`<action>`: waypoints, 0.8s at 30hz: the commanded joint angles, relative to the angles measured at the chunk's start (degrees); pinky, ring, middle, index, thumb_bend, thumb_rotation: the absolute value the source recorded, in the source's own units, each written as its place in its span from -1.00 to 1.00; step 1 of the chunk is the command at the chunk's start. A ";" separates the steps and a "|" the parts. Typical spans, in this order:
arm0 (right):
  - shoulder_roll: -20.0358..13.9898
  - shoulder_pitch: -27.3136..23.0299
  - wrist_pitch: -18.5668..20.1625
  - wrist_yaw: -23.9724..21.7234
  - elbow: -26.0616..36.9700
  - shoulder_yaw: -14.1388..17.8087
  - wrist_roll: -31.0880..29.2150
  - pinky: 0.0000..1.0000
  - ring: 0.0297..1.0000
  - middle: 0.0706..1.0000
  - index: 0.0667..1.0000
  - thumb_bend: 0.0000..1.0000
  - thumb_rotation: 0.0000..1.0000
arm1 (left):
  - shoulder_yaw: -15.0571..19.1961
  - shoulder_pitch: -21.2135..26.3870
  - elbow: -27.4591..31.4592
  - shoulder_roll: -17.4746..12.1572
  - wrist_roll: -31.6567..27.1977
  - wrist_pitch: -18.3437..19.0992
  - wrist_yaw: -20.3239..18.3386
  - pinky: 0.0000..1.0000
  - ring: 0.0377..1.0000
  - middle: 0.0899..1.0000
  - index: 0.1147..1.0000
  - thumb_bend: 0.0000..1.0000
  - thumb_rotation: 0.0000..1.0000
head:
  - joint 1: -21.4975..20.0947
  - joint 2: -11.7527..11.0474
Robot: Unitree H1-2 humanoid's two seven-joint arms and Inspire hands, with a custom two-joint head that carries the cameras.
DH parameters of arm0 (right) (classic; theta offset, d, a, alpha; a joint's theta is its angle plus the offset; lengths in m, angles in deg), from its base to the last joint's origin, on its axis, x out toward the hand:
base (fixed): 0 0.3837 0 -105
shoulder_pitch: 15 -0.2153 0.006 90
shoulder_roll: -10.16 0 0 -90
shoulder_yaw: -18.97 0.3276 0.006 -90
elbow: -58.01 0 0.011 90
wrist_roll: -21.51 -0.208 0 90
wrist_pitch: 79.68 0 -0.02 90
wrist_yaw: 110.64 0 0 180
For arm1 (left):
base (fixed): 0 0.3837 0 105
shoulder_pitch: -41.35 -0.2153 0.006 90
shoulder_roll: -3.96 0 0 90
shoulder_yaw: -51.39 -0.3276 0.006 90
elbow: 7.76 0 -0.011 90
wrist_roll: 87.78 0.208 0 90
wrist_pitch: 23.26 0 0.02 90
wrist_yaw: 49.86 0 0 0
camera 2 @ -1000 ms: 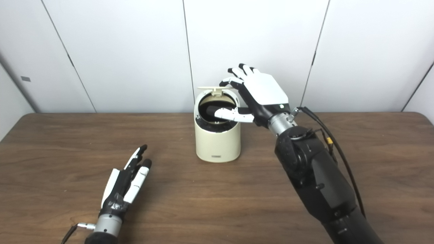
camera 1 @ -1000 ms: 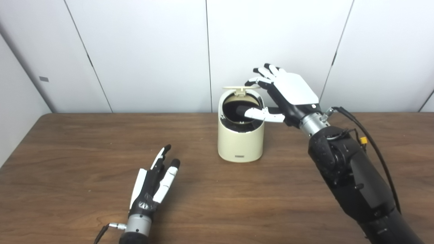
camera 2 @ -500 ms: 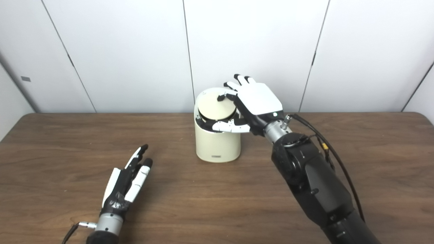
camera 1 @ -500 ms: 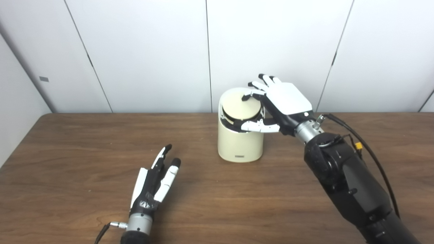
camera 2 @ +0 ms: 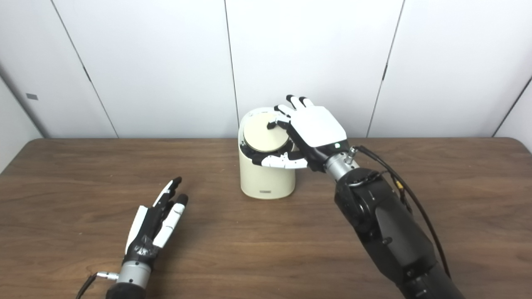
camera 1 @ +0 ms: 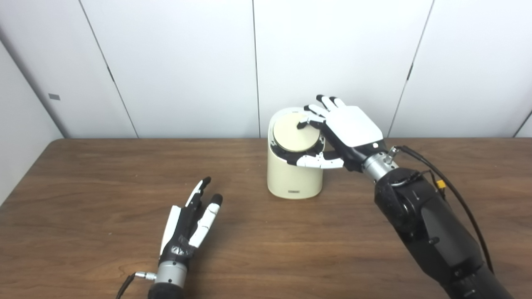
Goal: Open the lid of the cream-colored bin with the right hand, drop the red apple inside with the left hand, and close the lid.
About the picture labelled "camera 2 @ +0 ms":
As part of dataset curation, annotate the white and black right hand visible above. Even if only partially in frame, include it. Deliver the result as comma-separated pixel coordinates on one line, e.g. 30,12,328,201
251,95,349,173

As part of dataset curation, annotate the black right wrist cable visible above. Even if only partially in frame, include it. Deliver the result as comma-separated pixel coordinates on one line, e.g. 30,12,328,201
347,145,451,279

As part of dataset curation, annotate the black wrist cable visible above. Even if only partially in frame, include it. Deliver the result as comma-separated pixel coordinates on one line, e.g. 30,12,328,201
347,145,451,279
76,272,119,299

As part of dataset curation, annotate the cream lidded trash can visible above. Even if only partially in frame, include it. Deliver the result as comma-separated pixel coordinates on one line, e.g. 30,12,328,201
238,108,296,200

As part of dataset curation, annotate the white and black left hand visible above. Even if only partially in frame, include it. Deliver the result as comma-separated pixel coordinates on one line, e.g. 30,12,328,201
124,176,189,264

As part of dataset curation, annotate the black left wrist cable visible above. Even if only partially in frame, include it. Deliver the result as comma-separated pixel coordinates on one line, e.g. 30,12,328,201
76,272,119,299

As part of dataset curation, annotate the thin wire with yellow connector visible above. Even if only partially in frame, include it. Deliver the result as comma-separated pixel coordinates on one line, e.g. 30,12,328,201
391,174,413,213

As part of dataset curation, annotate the cream round bin lid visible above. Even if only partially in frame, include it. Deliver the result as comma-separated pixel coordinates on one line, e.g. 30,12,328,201
243,113,291,152

